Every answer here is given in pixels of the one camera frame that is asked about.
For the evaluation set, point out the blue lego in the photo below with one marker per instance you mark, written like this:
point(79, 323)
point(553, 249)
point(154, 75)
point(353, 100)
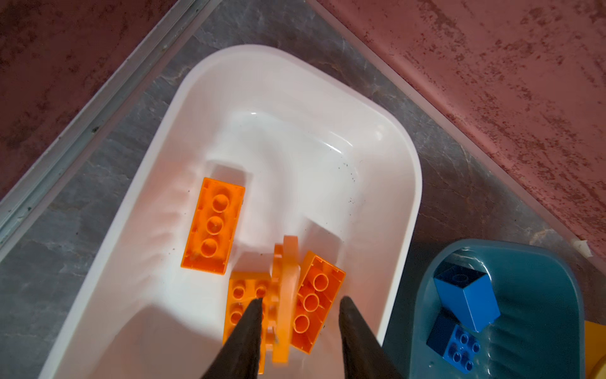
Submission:
point(453, 343)

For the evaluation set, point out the dark teal plastic bin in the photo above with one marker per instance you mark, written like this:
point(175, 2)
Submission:
point(540, 332)

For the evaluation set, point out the orange lego brick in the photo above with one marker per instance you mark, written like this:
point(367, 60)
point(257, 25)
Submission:
point(317, 291)
point(213, 228)

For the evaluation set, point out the orange lego brick studs up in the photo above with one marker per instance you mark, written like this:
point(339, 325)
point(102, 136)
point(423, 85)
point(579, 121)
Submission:
point(243, 288)

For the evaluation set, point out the white plastic bin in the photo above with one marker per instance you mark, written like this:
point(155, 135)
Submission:
point(317, 160)

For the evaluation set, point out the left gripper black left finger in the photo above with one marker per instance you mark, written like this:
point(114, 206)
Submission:
point(240, 355)

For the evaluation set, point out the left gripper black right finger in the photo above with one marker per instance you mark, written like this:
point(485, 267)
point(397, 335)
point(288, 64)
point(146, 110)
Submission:
point(363, 356)

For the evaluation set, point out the yellow plastic bin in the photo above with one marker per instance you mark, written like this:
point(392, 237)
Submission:
point(595, 345)

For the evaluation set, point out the blue lego brick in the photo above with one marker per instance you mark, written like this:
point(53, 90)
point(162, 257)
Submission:
point(468, 294)

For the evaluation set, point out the orange lego upright centre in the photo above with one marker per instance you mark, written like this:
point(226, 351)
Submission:
point(281, 300)

